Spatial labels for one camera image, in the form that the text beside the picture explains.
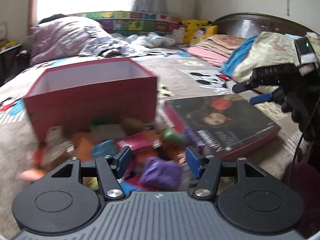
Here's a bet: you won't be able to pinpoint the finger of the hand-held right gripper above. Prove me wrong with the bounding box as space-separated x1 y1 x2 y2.
232 79 254 93
249 93 275 105

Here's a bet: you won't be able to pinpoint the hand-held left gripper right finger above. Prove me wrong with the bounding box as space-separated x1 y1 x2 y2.
185 146 263 198

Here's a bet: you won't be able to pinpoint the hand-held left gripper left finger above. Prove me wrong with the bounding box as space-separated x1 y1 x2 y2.
51 146 132 202

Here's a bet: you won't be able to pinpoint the pile of colourful packets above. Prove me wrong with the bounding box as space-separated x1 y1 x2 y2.
20 116 200 190

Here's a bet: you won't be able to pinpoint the purple clay packet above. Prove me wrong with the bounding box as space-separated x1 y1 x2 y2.
139 157 182 190

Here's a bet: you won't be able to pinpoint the pink cardboard box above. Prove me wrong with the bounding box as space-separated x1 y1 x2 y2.
23 57 158 143

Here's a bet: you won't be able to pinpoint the person's right hand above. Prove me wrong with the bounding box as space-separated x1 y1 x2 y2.
280 85 318 142

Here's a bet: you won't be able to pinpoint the cream quilt with blue lining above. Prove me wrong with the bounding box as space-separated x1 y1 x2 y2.
221 31 304 90

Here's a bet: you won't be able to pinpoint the dark portrait-print box lid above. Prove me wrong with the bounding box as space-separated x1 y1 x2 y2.
164 95 281 162

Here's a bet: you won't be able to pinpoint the folded pink blanket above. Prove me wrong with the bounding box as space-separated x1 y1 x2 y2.
187 44 229 67

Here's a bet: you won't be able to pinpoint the folded beige fleece blanket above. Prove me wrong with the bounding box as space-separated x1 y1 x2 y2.
200 34 247 53

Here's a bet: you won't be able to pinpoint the dark wooden headboard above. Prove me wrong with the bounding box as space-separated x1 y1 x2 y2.
212 12 308 39

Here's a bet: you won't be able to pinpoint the yellow plush toy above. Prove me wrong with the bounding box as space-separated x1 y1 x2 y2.
180 19 218 44

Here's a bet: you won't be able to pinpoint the person's maroon clothing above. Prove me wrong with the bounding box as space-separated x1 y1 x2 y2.
282 161 320 233

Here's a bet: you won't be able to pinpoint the crumpled white clothes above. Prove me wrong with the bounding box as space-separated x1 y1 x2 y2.
125 32 185 48

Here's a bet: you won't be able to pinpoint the crumpled lilac clothing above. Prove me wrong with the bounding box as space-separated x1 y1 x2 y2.
80 36 150 58

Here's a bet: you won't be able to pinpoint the colourful alphabet foam mat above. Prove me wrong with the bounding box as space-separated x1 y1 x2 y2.
67 10 182 37

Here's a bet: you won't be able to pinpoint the lilac floral pillow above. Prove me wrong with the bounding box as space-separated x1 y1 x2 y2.
29 16 110 67

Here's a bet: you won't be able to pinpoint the dark desk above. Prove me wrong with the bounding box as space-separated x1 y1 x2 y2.
0 42 24 85

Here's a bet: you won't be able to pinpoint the black cable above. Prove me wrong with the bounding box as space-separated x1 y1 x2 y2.
287 110 314 183

